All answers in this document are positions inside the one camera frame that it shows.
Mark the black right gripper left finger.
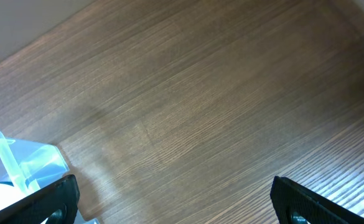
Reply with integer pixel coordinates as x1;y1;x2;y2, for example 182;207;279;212
0;174;80;224

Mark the clear plastic storage container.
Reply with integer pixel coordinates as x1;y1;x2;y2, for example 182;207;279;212
0;132;98;224

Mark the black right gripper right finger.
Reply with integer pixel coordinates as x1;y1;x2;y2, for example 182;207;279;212
270;176;364;224

